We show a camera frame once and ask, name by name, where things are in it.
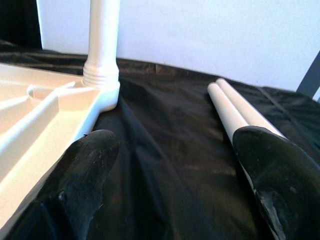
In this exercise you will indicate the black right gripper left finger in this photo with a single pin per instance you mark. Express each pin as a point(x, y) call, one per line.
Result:
point(85, 170)

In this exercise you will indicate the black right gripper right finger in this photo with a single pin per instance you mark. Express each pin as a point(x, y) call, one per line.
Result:
point(280, 180)

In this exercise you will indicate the white plastic table top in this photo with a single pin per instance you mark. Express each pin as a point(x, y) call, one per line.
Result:
point(37, 120)

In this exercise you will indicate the white plastic table leg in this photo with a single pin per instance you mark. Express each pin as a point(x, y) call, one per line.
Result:
point(102, 37)
point(223, 110)
point(250, 110)

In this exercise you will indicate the black shiny tablecloth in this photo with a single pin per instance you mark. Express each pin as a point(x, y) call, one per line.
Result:
point(175, 125)

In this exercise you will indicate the black door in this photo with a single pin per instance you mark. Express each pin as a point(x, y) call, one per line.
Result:
point(17, 22)

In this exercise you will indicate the dark grey door frame post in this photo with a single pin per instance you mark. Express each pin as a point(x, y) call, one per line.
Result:
point(311, 77)

